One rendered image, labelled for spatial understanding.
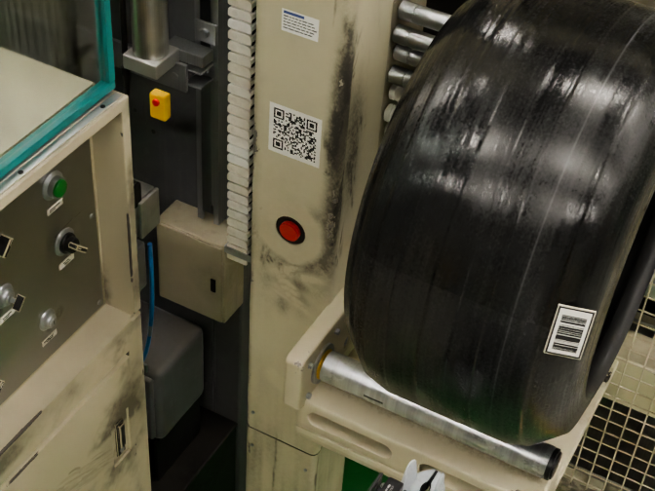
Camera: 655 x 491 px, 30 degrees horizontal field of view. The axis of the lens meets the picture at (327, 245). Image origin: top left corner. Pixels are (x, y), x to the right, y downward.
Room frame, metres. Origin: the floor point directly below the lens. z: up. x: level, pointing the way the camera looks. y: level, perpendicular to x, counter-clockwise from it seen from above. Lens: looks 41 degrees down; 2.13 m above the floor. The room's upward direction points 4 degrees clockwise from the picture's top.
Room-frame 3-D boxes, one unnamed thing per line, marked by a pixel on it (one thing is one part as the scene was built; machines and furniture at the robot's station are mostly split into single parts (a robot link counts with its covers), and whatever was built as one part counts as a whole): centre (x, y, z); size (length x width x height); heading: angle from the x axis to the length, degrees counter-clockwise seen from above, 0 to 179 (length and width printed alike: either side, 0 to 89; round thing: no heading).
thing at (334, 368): (1.09, -0.16, 0.90); 0.35 x 0.05 x 0.05; 64
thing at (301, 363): (1.29, -0.05, 0.90); 0.40 x 0.03 x 0.10; 154
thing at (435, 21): (1.66, -0.18, 1.05); 0.20 x 0.15 x 0.30; 64
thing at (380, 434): (1.09, -0.15, 0.83); 0.36 x 0.09 x 0.06; 64
